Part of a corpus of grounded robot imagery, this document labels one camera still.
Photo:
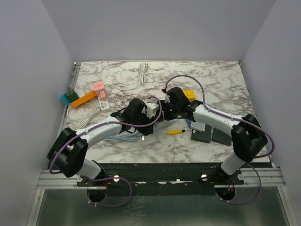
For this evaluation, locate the light blue power strip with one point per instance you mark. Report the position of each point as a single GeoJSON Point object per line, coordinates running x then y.
{"type": "Point", "coordinates": [161, 125]}

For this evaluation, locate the yellow handled screwdriver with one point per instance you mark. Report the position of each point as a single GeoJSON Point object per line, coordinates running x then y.
{"type": "Point", "coordinates": [173, 132]}

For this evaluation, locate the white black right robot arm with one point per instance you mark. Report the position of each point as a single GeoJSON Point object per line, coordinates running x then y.
{"type": "Point", "coordinates": [248, 139]}

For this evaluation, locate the black block under box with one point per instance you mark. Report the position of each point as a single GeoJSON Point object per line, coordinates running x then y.
{"type": "Point", "coordinates": [204, 136]}

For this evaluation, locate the black flat block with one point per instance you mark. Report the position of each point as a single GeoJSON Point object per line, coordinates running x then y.
{"type": "Point", "coordinates": [220, 137]}

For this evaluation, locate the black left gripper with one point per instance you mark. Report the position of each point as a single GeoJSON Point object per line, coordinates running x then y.
{"type": "Point", "coordinates": [146, 130]}

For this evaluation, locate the blue red screwdriver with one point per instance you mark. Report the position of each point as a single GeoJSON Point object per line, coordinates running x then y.
{"type": "Point", "coordinates": [188, 122]}

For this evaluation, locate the white green usb charger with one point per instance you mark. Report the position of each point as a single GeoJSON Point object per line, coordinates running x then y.
{"type": "Point", "coordinates": [104, 105]}

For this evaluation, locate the orange power strip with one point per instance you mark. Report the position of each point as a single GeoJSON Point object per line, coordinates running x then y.
{"type": "Point", "coordinates": [83, 99]}

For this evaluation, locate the teal blue plug block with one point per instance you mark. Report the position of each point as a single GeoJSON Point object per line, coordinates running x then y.
{"type": "Point", "coordinates": [69, 97]}

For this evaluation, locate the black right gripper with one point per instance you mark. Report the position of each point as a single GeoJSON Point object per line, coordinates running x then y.
{"type": "Point", "coordinates": [164, 105]}

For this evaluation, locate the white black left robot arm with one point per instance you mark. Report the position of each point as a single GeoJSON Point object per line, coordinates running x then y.
{"type": "Point", "coordinates": [68, 154]}

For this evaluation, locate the white tiger cube socket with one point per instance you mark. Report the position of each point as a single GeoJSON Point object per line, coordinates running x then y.
{"type": "Point", "coordinates": [152, 108]}

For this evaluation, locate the yellow cube socket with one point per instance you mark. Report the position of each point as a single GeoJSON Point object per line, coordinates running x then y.
{"type": "Point", "coordinates": [189, 94]}

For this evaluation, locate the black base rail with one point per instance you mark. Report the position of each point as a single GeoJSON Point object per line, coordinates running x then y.
{"type": "Point", "coordinates": [163, 179]}

